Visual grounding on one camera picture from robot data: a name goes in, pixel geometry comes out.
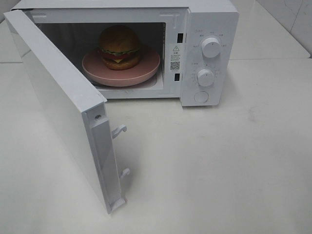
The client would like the toy burger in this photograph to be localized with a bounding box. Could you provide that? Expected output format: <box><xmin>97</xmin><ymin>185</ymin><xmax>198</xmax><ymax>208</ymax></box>
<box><xmin>98</xmin><ymin>25</ymin><xmax>141</xmax><ymax>70</ymax></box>

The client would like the glass microwave turntable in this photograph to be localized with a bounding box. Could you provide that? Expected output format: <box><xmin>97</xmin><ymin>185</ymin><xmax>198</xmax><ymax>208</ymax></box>
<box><xmin>91</xmin><ymin>73</ymin><xmax>158</xmax><ymax>89</ymax></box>

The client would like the white upper power knob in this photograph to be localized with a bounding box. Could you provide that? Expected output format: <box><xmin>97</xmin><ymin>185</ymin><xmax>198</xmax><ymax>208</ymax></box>
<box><xmin>200</xmin><ymin>35</ymin><xmax>221</xmax><ymax>59</ymax></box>

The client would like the round door release button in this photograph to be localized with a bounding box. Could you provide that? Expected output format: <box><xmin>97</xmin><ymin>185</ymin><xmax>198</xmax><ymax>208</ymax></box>
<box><xmin>194</xmin><ymin>91</ymin><xmax>209</xmax><ymax>103</ymax></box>

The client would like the white lower timer knob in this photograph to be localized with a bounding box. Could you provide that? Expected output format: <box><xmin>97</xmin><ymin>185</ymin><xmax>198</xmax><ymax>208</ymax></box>
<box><xmin>197</xmin><ymin>69</ymin><xmax>215</xmax><ymax>87</ymax></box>

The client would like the white microwave oven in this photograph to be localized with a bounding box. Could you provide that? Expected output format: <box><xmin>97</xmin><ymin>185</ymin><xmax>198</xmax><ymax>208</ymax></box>
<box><xmin>11</xmin><ymin>0</ymin><xmax>239</xmax><ymax>106</ymax></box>

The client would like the white microwave door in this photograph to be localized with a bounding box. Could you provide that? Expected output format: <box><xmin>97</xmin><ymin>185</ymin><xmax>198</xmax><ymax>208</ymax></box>
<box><xmin>4</xmin><ymin>10</ymin><xmax>129</xmax><ymax>213</ymax></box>

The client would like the pink round plate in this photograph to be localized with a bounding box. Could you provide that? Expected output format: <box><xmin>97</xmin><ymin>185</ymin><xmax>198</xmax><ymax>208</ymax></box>
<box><xmin>82</xmin><ymin>47</ymin><xmax>160</xmax><ymax>87</ymax></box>

